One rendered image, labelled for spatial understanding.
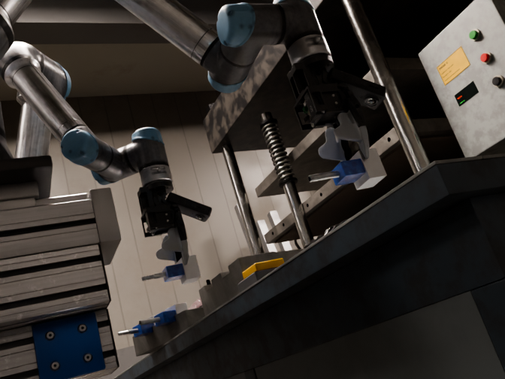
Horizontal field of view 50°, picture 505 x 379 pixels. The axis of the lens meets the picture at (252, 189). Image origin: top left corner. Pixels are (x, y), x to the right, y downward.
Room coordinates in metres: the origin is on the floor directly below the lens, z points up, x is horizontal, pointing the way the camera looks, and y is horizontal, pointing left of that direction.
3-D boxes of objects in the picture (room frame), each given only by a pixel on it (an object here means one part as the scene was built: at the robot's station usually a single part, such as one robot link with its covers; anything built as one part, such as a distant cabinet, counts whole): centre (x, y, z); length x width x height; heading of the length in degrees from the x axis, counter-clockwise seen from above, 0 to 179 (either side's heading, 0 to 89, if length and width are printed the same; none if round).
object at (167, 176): (1.24, 0.22, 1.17); 0.08 x 0.08 x 0.05
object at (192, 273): (1.24, 0.24, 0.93); 0.13 x 0.05 x 0.05; 117
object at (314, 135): (2.33, -0.59, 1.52); 1.10 x 0.70 x 0.05; 30
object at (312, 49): (0.90, -0.18, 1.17); 0.08 x 0.08 x 0.05
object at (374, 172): (0.89, -0.16, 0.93); 0.13 x 0.05 x 0.05; 113
